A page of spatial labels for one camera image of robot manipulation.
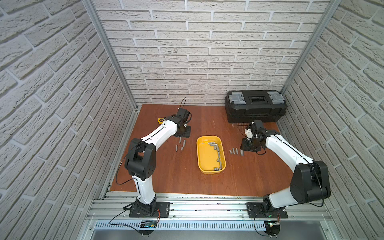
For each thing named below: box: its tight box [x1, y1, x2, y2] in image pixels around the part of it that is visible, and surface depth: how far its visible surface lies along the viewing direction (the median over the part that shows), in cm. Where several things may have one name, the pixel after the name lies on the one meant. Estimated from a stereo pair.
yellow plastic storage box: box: [196, 135, 227, 174], surface depth 94 cm
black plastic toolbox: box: [225, 90, 288, 124], surface depth 103 cm
